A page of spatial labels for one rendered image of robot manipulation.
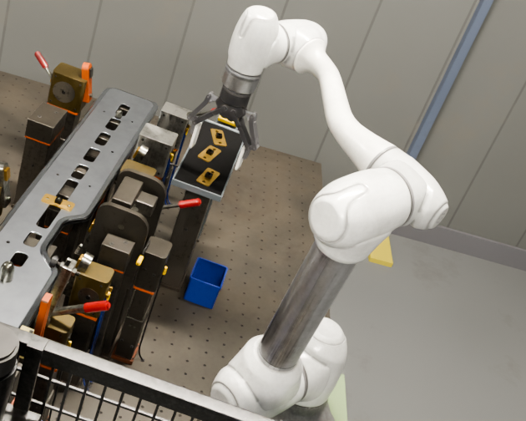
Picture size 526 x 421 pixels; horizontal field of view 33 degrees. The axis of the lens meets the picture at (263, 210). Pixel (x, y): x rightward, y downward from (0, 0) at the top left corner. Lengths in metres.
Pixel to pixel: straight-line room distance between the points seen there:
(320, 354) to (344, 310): 1.84
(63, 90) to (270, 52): 0.93
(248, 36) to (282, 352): 0.74
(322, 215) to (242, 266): 1.18
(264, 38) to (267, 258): 1.03
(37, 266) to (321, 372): 0.74
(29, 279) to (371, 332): 2.16
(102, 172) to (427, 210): 1.07
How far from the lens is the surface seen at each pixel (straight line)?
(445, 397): 3.89
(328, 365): 2.22
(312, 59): 2.20
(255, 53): 2.12
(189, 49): 4.17
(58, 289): 1.90
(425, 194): 1.84
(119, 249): 2.09
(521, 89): 4.38
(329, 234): 1.70
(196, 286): 2.62
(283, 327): 1.97
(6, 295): 2.09
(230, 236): 2.96
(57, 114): 2.70
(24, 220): 2.31
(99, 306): 1.90
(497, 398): 4.05
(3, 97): 3.38
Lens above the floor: 2.42
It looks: 33 degrees down
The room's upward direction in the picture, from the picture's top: 21 degrees clockwise
